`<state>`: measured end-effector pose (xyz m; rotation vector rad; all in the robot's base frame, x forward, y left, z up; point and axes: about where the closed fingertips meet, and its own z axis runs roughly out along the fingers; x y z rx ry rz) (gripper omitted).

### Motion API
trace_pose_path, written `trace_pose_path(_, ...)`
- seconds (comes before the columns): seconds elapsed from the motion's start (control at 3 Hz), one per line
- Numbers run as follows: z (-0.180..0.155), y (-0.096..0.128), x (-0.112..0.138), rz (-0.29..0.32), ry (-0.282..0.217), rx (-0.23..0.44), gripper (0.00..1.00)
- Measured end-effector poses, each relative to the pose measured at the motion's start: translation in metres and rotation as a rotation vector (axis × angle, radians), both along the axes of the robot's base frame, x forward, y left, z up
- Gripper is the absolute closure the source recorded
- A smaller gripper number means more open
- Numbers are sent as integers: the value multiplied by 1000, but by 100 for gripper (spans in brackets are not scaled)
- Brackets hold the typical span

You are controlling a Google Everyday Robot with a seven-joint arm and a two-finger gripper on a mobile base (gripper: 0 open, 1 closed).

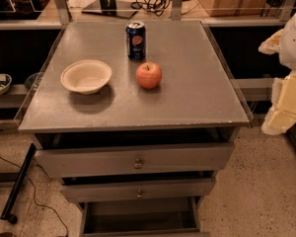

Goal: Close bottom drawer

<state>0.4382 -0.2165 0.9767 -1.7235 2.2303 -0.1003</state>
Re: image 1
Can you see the red apple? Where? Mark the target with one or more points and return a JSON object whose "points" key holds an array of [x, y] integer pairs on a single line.
{"points": [[149, 75]]}

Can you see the black monitor stand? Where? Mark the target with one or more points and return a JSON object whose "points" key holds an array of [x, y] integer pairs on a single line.
{"points": [[110, 8]]}

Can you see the grey middle drawer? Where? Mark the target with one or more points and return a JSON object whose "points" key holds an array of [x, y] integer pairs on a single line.
{"points": [[139, 190]]}

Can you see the dark round dish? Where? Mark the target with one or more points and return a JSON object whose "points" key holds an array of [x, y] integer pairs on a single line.
{"points": [[33, 81]]}

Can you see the blue pepsi can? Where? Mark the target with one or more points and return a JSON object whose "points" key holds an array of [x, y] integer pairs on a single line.
{"points": [[136, 40]]}

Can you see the grey wooden drawer cabinet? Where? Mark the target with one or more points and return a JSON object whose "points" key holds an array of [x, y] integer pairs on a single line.
{"points": [[194, 103]]}

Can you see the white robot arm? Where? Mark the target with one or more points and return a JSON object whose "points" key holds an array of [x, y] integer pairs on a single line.
{"points": [[282, 114]]}

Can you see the white paper bowl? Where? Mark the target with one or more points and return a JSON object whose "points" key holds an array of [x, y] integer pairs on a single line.
{"points": [[86, 76]]}

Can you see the grey top drawer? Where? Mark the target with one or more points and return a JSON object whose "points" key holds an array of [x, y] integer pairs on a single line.
{"points": [[125, 160]]}

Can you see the black bar on floor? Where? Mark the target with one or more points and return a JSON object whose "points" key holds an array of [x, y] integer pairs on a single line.
{"points": [[7, 214]]}

